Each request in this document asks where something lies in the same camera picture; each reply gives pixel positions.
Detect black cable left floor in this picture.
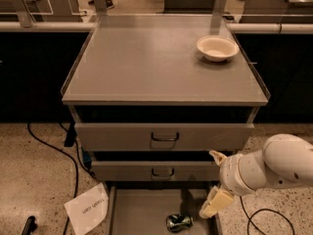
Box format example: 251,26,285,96
26,120,98,235

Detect grey background table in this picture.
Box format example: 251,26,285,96
240,0,313,24
0,0,82,23

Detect grey background table right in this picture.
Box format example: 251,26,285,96
240,0,313,24

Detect crushed green can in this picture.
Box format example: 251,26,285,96
166,213,194,233

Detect grey middle drawer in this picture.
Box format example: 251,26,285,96
92,151,219,181

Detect white paper label sign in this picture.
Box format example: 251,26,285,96
65,183,109,235

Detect black object on floor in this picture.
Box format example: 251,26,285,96
22,215,37,235

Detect grey bottom drawer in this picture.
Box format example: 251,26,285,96
107,182,223,235

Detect grey top drawer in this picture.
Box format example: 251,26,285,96
75,106,253,152

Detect black cable floor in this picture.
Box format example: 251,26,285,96
240,196,296,235
26,120,98,235

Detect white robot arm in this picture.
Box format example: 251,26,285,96
199,134,313,218

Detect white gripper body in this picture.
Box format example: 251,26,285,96
220,152,261,196

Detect white paper bowl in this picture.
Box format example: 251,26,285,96
197,35,240,63

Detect white horizontal rail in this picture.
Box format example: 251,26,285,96
0,22,313,34

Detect grey drawer cabinet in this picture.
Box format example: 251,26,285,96
61,14,271,191

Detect black cable right floor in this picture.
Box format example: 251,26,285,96
240,196,296,235

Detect grey drawer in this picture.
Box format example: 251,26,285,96
75,106,253,152
92,151,219,181
107,182,223,235

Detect grey background table left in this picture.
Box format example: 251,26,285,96
0,0,82,23

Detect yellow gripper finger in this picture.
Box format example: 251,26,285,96
209,150,227,165
199,186,234,218

